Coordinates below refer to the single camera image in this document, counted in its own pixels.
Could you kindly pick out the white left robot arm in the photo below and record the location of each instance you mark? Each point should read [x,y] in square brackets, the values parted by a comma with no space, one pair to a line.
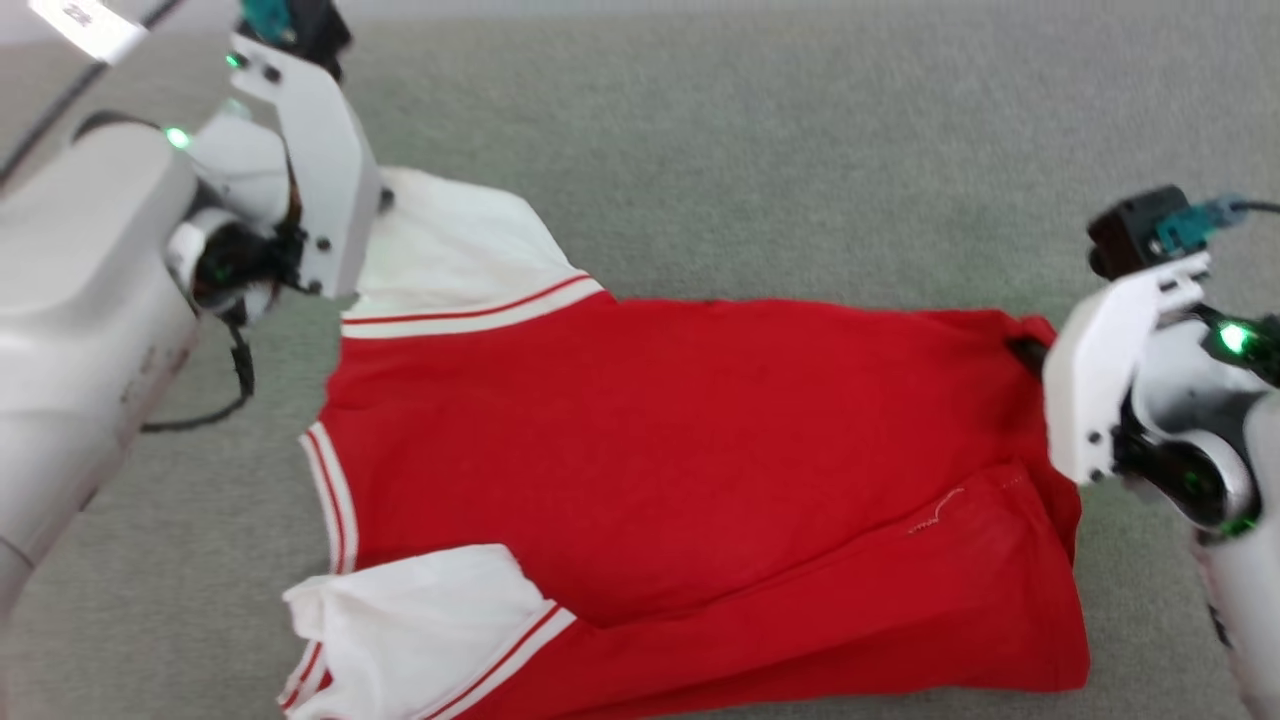
[80,300]

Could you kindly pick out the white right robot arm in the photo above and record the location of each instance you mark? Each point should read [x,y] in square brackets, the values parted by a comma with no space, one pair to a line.
[1240,480]

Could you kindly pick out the red and white shirt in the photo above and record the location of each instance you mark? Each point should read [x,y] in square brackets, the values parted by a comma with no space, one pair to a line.
[650,450]

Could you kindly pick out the teal camera connector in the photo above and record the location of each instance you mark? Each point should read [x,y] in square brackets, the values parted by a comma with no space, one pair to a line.
[265,15]
[1195,225]

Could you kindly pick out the teal left camera connector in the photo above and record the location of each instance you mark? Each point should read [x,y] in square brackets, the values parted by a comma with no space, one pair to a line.
[265,15]

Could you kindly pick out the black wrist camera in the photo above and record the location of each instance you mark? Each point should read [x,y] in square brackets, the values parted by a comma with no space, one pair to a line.
[1125,235]
[320,35]

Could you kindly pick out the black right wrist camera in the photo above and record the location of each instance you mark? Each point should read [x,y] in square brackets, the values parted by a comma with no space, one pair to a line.
[1125,235]

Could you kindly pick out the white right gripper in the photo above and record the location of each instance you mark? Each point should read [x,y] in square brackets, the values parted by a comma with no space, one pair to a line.
[1095,380]

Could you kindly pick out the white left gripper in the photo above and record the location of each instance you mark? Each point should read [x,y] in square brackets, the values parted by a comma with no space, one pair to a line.
[325,180]

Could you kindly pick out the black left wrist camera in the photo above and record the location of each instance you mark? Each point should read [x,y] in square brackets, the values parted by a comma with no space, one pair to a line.
[320,35]

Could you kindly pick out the teal right camera connector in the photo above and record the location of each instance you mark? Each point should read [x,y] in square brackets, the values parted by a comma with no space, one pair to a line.
[1195,225]

